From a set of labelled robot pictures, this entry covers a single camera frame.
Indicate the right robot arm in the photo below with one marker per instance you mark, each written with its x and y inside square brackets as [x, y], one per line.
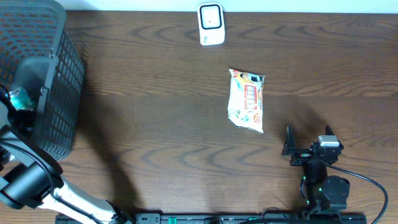
[323, 193]

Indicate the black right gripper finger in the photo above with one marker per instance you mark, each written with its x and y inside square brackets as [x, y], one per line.
[289, 147]
[334, 141]

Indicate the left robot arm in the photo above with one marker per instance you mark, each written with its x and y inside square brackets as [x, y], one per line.
[38, 181]

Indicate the grey plastic mesh basket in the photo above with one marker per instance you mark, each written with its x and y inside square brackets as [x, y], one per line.
[38, 56]

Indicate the white barcode scanner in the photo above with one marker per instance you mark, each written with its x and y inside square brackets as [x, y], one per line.
[211, 23]

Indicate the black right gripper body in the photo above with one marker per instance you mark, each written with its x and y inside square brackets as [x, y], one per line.
[301, 158]

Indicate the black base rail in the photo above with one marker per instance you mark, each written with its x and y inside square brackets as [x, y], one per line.
[155, 218]

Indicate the small teal tissue pack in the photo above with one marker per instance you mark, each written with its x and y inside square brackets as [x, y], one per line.
[21, 100]

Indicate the large white snack bag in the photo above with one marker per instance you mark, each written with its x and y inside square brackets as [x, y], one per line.
[245, 105]

